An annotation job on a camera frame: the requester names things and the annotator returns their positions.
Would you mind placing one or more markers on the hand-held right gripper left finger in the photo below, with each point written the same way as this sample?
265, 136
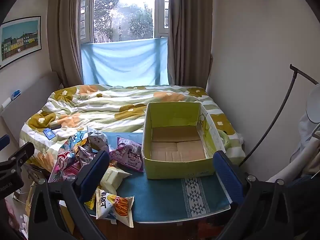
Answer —
95, 172

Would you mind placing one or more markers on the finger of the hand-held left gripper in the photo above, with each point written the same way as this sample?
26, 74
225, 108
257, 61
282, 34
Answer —
21, 152
3, 142

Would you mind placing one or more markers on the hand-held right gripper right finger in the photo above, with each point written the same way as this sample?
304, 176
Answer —
227, 176

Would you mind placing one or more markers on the gold snack packet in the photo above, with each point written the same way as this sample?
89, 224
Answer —
90, 203

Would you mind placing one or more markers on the pink strawberry candy packet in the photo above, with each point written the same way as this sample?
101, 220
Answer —
62, 176

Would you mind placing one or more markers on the orange stick snack packet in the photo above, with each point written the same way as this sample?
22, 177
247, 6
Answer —
117, 205

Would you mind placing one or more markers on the yellow-green cardboard box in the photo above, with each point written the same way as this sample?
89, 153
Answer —
175, 170

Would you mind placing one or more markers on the cream snack packet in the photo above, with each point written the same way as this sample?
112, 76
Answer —
112, 177

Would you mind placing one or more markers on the brown silver snack packet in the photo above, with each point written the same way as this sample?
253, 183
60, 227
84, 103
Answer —
83, 156

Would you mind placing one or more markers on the blue card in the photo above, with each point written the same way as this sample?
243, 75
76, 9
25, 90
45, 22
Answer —
48, 133

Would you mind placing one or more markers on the silver purple print packet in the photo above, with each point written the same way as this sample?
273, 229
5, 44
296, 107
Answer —
97, 138

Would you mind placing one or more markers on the pink round print packet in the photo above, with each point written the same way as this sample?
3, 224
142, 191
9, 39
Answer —
63, 156

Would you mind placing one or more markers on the purple snack packet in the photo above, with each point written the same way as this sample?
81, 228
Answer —
127, 153

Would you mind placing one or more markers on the blue patterned snack packet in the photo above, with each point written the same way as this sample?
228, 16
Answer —
78, 136

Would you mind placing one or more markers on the small black item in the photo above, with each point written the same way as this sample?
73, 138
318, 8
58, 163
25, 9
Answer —
56, 127

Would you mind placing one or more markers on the beige headboard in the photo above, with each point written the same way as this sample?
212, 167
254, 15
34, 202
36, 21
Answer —
30, 100

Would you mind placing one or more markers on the small blue object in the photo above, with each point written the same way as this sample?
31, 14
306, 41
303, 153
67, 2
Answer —
16, 93

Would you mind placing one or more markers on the floral striped blanket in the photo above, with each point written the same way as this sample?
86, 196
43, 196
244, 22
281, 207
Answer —
100, 105

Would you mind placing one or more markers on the blue patterned table mat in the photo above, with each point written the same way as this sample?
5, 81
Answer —
160, 195

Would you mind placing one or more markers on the white clothing pile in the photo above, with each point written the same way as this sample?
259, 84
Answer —
307, 142

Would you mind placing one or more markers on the white round lamp head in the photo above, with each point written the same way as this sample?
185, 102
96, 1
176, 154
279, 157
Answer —
315, 105

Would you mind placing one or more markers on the light blue cloth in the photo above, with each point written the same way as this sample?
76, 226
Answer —
120, 60

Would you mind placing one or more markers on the black curved lamp stand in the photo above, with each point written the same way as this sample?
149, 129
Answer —
295, 71

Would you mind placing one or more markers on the brown curtain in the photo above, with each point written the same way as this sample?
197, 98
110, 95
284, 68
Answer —
190, 30
65, 30

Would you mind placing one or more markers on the window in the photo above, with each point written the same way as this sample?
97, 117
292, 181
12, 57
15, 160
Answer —
120, 10

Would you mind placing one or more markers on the wall poster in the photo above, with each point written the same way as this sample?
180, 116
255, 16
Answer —
20, 40

